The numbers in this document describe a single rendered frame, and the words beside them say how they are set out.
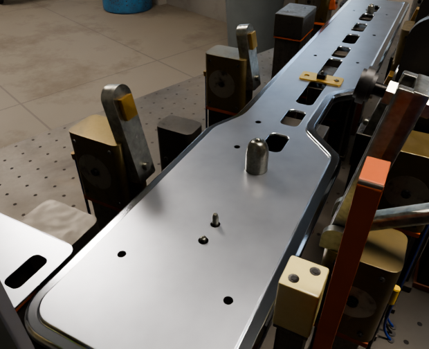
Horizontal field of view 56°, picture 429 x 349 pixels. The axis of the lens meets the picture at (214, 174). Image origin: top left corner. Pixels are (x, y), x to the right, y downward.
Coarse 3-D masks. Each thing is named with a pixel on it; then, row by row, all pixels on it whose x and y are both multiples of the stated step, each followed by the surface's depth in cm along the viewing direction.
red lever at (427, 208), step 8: (392, 208) 36; (400, 208) 36; (408, 208) 35; (416, 208) 34; (424, 208) 34; (376, 216) 36; (384, 216) 36; (392, 216) 35; (400, 216) 35; (408, 216) 34; (416, 216) 34; (424, 216) 34; (376, 224) 36; (384, 224) 36; (392, 224) 36; (400, 224) 35; (408, 224) 35; (416, 224) 35; (424, 224) 34
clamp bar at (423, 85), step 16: (368, 80) 29; (400, 80) 31; (416, 80) 29; (352, 96) 31; (368, 96) 30; (384, 96) 30; (400, 96) 28; (416, 96) 28; (384, 112) 32; (400, 112) 29; (416, 112) 28; (384, 128) 30; (400, 128) 30; (368, 144) 35; (384, 144) 31; (400, 144) 30; (352, 192) 35; (336, 224) 37
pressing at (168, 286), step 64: (384, 0) 129; (320, 64) 87; (256, 128) 66; (192, 192) 53; (256, 192) 53; (320, 192) 52; (128, 256) 44; (192, 256) 44; (256, 256) 44; (64, 320) 38; (128, 320) 38; (192, 320) 38; (256, 320) 37
